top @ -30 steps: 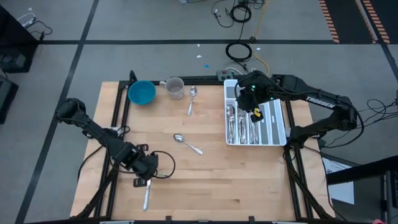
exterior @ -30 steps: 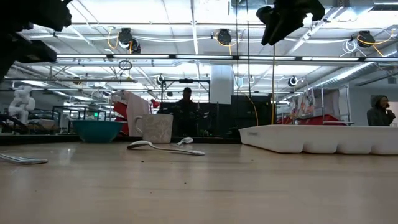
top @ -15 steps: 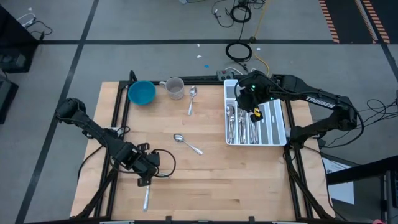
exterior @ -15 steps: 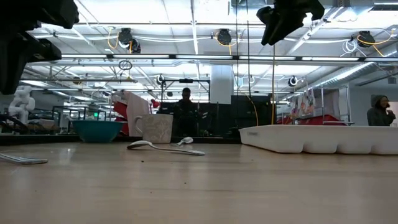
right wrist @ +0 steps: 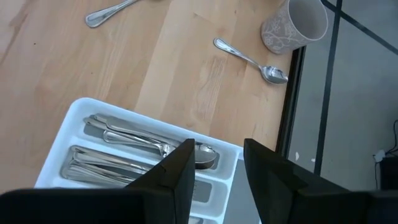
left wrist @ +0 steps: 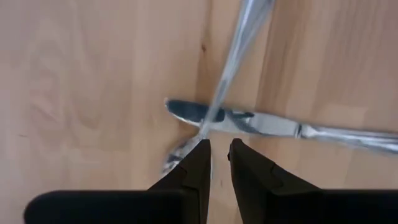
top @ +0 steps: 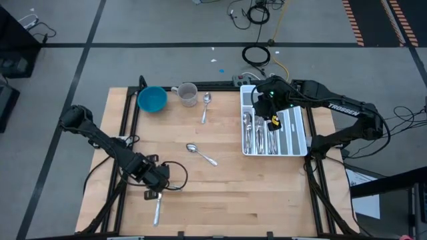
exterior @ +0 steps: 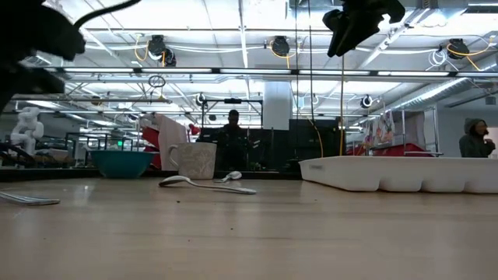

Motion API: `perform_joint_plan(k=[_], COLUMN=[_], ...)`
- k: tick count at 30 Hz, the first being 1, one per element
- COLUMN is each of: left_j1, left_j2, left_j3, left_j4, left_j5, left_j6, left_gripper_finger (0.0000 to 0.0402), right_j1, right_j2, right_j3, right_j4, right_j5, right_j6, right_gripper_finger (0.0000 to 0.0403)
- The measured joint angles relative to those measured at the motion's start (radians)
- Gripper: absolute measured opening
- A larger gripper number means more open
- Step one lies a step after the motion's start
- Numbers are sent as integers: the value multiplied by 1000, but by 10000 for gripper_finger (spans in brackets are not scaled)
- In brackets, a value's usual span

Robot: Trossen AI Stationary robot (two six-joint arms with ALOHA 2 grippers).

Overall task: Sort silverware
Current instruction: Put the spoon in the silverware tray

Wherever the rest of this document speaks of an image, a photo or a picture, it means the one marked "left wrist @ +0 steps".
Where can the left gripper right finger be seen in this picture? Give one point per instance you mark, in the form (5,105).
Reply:
(264,193)

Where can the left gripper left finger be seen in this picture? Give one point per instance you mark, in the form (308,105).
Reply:
(186,186)

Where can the silver spoon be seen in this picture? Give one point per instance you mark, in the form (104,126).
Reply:
(245,31)

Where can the silver knife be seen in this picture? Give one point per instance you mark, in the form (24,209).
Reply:
(273,124)

